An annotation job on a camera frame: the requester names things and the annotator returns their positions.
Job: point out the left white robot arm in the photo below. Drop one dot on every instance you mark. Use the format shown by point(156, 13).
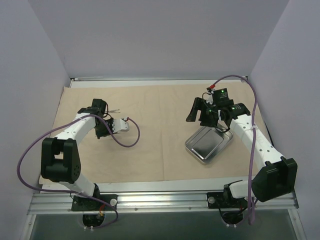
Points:
point(60, 158)

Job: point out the back aluminium rail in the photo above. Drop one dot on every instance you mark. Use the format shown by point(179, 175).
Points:
point(93, 78)

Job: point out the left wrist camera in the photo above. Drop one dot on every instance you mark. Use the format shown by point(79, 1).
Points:
point(120, 125)

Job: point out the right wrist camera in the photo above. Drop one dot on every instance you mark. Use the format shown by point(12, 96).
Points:
point(218, 97)

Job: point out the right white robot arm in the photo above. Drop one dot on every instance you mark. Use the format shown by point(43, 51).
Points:
point(276, 176)

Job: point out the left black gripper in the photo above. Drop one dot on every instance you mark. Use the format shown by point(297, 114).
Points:
point(103, 128)

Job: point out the steel surgical forceps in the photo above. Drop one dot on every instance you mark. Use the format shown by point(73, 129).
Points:
point(114, 110)

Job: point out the front aluminium rail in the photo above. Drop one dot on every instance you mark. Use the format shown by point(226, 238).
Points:
point(128, 202)

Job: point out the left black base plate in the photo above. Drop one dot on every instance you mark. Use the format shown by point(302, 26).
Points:
point(84, 204)

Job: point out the beige cloth wrap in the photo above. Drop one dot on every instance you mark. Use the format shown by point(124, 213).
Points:
point(154, 147)

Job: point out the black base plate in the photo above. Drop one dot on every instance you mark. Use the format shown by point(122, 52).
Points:
point(224, 200)
point(84, 204)

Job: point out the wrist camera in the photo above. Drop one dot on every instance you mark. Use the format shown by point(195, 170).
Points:
point(120, 125)
point(218, 97)

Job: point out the metal instrument tray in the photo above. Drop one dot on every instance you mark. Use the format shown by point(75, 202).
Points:
point(206, 143)

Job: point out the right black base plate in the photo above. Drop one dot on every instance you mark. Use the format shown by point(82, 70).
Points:
point(224, 200)

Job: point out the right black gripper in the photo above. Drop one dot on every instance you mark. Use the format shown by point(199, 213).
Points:
point(204, 115)

